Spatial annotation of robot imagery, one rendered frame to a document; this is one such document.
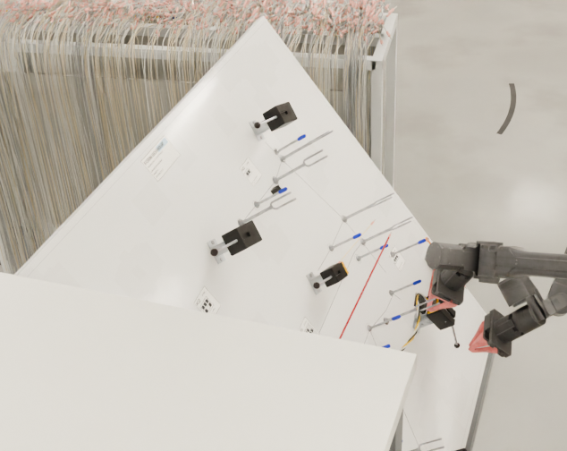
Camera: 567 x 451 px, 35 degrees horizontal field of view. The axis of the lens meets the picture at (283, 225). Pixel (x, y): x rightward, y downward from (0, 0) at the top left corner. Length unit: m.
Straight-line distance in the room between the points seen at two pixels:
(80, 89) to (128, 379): 1.99
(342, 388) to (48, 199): 2.30
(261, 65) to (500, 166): 2.94
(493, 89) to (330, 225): 3.76
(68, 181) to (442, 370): 1.43
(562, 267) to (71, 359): 1.06
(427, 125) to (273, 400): 4.41
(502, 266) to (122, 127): 1.42
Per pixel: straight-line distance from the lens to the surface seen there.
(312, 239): 1.95
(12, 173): 3.11
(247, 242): 1.63
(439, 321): 2.12
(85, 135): 2.89
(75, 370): 0.97
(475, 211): 4.52
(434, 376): 2.16
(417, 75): 5.84
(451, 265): 1.91
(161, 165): 1.69
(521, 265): 1.84
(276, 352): 0.95
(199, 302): 1.63
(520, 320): 2.08
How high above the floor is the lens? 2.49
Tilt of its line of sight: 34 degrees down
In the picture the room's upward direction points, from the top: 3 degrees counter-clockwise
